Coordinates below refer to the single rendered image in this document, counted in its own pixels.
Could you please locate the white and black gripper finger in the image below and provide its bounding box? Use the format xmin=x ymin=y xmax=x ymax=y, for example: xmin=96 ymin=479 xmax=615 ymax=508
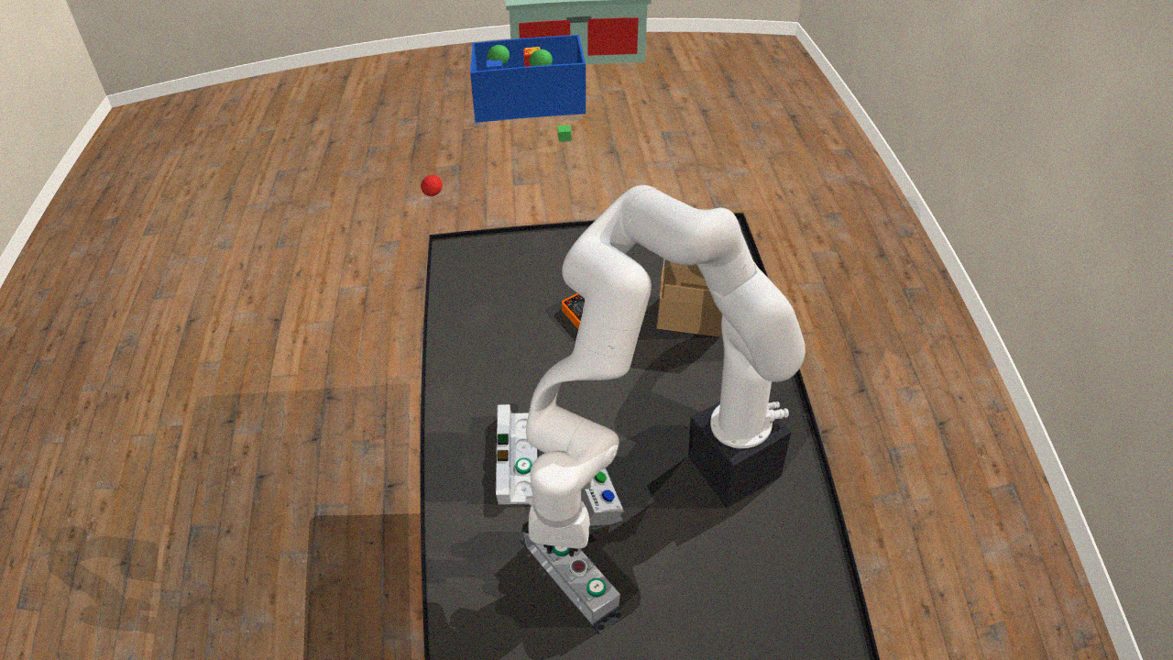
xmin=521 ymin=522 xmax=552 ymax=554
xmin=569 ymin=528 xmax=599 ymax=556

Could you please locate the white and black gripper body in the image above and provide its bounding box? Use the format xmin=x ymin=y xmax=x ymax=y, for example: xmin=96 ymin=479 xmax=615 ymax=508
xmin=529 ymin=501 xmax=590 ymax=547

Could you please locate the brown cardboard box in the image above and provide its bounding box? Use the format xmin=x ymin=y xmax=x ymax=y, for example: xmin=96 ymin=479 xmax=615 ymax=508
xmin=657 ymin=260 xmax=723 ymax=336

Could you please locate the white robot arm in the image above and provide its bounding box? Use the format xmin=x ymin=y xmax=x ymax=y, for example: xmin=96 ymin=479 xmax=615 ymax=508
xmin=526 ymin=185 xmax=805 ymax=528

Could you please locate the orange digital multimeter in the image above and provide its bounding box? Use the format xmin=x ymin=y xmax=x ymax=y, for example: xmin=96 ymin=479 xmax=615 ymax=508
xmin=562 ymin=293 xmax=585 ymax=329

